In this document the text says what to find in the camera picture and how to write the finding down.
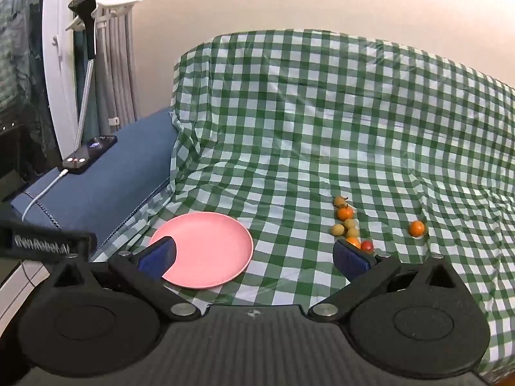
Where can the small orange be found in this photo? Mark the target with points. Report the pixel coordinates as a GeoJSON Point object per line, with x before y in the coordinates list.
{"type": "Point", "coordinates": [417, 228]}
{"type": "Point", "coordinates": [354, 242]}

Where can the white plastic clip holder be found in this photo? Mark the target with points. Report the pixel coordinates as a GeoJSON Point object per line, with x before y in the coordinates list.
{"type": "Point", "coordinates": [118, 4]}

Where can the black clamp mount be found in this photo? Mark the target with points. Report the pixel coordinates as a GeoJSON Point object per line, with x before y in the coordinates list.
{"type": "Point", "coordinates": [84, 6]}

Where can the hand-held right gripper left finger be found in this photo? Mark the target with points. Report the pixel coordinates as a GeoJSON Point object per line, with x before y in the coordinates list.
{"type": "Point", "coordinates": [159, 256]}

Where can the pink plate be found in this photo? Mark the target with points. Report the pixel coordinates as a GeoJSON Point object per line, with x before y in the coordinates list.
{"type": "Point", "coordinates": [209, 245]}

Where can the dark glass door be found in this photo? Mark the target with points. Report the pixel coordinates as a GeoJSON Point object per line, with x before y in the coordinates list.
{"type": "Point", "coordinates": [20, 68]}

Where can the cherry tomato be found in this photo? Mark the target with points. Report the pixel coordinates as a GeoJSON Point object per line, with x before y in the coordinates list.
{"type": "Point", "coordinates": [367, 246]}

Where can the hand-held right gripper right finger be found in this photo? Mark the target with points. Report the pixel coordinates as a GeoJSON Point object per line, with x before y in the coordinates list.
{"type": "Point", "coordinates": [349, 262]}

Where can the blue cushion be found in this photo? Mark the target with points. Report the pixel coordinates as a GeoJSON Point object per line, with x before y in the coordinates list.
{"type": "Point", "coordinates": [120, 161]}

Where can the small white clip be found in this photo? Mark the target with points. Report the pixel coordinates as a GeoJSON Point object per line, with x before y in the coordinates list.
{"type": "Point", "coordinates": [114, 120]}

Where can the white door frame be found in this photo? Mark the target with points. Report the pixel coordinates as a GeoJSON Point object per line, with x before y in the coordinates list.
{"type": "Point", "coordinates": [60, 88]}

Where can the green checkered cloth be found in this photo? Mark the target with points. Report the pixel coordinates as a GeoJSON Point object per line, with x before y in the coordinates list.
{"type": "Point", "coordinates": [301, 128]}

